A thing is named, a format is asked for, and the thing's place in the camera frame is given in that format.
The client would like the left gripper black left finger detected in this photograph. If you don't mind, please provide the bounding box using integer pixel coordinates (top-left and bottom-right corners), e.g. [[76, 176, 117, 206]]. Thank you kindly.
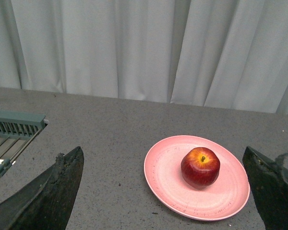
[[0, 147, 84, 230]]

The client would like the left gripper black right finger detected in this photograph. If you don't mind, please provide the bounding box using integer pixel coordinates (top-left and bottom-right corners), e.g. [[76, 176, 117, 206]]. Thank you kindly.
[[242, 146, 288, 230]]

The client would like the red yellow apple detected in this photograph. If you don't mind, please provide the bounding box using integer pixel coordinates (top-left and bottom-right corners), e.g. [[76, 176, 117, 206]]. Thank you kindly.
[[180, 147, 221, 190]]

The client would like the pink round plate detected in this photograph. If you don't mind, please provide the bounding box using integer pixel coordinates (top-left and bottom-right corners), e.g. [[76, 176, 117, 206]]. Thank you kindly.
[[144, 135, 250, 221]]

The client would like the grey-green dish rack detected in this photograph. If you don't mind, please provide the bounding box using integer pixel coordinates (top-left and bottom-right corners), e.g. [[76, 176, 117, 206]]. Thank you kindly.
[[0, 110, 49, 178]]

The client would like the white pleated curtain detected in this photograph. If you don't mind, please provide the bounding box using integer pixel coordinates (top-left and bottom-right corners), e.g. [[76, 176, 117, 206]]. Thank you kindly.
[[0, 0, 288, 114]]

